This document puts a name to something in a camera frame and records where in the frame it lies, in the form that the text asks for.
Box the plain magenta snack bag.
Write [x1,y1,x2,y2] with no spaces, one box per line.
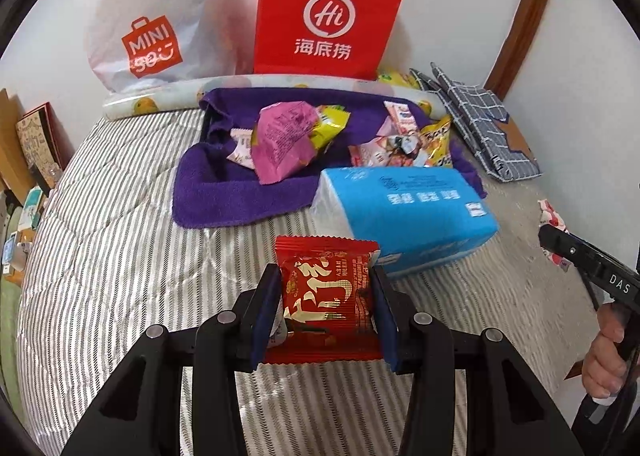
[252,101,321,185]

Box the person's right hand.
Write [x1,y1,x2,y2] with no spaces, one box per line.
[582,302,628,399]

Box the pale green cloth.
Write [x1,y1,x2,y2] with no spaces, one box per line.
[0,281,31,402]

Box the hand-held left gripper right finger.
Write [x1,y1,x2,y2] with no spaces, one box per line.
[372,265,586,456]

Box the pale teal box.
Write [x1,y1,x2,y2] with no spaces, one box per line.
[22,186,51,232]

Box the yellow chip bag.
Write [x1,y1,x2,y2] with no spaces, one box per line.
[376,69,418,90]

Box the bright yellow snack packet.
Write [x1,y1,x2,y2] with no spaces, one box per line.
[307,104,351,152]

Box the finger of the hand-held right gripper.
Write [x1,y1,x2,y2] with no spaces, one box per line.
[538,225,593,277]

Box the fruit print paper roll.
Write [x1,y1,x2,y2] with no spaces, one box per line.
[102,74,446,122]

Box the wooden headboard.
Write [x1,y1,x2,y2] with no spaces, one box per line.
[0,89,36,207]

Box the red snack packet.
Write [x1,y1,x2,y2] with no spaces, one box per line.
[260,235,383,365]

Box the striped bed quilt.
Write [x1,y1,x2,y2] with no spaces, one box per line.
[15,109,601,456]

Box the blue checked cloth with star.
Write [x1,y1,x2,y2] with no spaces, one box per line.
[409,61,542,182]

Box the white plastic bag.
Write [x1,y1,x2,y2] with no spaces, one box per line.
[75,0,256,97]

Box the wooden door frame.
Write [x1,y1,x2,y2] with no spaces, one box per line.
[484,0,561,100]

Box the blue tissue pack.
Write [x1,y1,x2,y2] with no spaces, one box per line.
[309,166,501,279]

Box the pink white snack packet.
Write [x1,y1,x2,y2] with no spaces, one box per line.
[227,129,258,169]

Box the purple towel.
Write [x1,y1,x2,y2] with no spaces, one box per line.
[172,88,488,229]

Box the pink stick snack packet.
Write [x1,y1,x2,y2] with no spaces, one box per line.
[384,100,418,134]
[537,199,571,271]

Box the yellow black print snack packet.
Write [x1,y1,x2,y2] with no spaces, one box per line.
[419,116,455,169]

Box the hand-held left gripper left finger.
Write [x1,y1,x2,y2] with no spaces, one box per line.
[60,263,282,456]

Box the panda print snack packet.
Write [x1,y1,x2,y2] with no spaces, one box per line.
[389,133,426,168]

